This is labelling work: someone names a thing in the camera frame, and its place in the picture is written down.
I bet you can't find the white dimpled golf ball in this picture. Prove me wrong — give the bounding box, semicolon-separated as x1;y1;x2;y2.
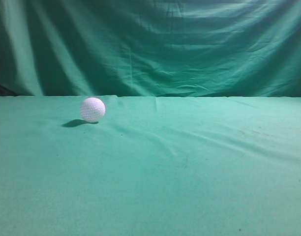
80;97;106;123

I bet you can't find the green table cloth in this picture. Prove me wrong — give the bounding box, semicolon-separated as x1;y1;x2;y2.
0;96;301;236

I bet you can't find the green backdrop cloth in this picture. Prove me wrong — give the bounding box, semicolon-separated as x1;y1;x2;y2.
0;0;301;97

